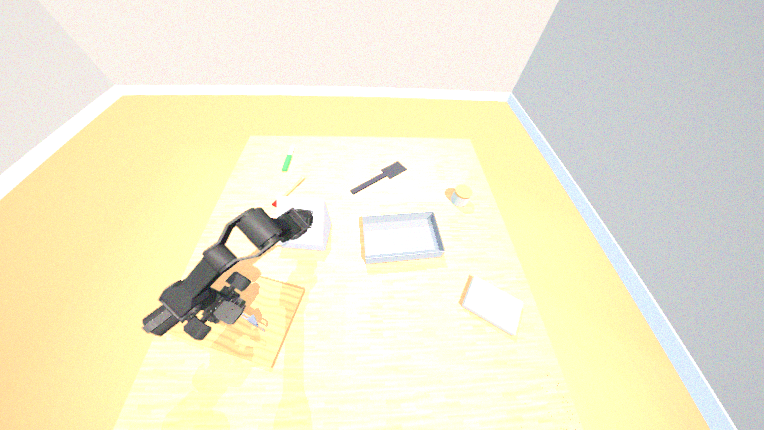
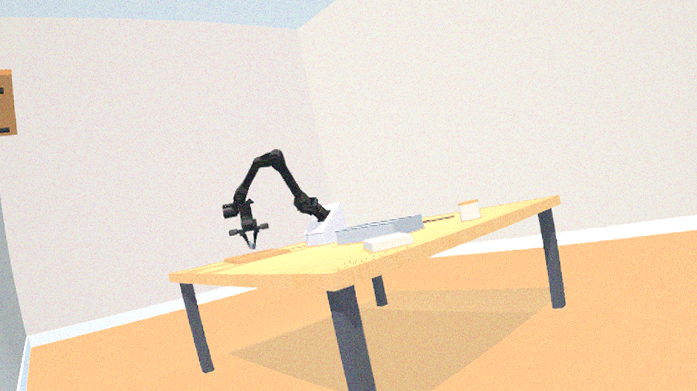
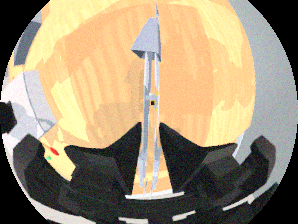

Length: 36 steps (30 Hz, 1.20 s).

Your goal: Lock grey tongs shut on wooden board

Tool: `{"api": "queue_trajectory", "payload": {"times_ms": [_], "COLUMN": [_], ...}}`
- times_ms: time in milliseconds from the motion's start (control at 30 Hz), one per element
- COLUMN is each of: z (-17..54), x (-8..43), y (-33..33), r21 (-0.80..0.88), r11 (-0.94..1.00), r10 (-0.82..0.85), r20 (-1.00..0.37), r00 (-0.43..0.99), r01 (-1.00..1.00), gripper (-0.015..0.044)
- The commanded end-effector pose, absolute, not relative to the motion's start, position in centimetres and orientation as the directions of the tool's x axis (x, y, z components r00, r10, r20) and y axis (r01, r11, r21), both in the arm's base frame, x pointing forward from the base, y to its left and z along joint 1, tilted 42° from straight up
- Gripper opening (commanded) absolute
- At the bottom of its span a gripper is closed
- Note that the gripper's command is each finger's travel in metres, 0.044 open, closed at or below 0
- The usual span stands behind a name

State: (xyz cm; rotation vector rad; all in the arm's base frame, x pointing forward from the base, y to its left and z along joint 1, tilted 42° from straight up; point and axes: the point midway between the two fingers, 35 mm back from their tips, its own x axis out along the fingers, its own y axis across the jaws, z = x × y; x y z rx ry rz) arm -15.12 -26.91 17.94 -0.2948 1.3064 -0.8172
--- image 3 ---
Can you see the grey rectangular roasting tin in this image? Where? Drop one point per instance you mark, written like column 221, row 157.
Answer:
column 20, row 53

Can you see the light brown wooden board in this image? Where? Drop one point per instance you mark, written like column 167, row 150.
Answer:
column 108, row 79

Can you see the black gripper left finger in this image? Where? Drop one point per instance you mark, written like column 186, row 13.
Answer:
column 118, row 160

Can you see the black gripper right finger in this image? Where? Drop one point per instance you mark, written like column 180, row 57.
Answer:
column 184, row 158

